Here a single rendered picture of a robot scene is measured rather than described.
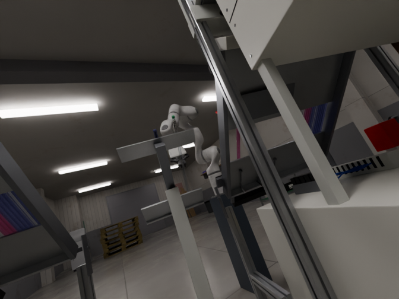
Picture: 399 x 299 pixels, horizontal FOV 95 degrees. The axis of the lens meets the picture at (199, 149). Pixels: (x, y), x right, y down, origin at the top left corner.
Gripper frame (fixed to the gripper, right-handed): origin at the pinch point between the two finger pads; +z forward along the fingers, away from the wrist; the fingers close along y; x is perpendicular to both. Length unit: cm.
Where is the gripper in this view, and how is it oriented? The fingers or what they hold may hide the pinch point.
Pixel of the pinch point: (181, 163)
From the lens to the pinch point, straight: 106.6
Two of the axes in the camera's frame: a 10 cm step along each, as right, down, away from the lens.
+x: -0.4, -7.5, -6.6
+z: 3.7, 6.0, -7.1
